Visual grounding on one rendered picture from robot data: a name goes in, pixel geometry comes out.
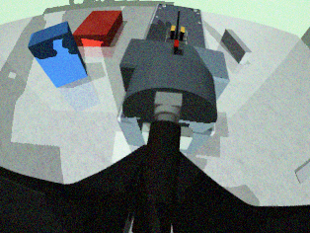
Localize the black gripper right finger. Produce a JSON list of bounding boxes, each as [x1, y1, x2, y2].
[[172, 151, 310, 233]]

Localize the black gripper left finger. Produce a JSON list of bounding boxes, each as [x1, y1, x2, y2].
[[0, 144, 147, 233]]

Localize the red block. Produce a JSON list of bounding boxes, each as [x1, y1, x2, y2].
[[72, 10, 123, 46]]

